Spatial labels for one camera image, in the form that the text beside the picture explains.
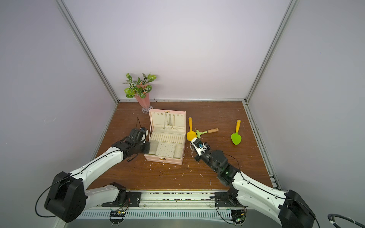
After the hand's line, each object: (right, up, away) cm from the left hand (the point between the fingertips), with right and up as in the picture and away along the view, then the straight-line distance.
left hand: (150, 145), depth 87 cm
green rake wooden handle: (+40, +8, +13) cm, 43 cm away
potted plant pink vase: (-7, +36, +1) cm, 36 cm away
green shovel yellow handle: (+57, +3, +11) cm, 58 cm away
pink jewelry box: (+10, +5, +5) cm, 12 cm away
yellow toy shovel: (+26, +5, +12) cm, 29 cm away
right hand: (+27, +7, -13) cm, 30 cm away
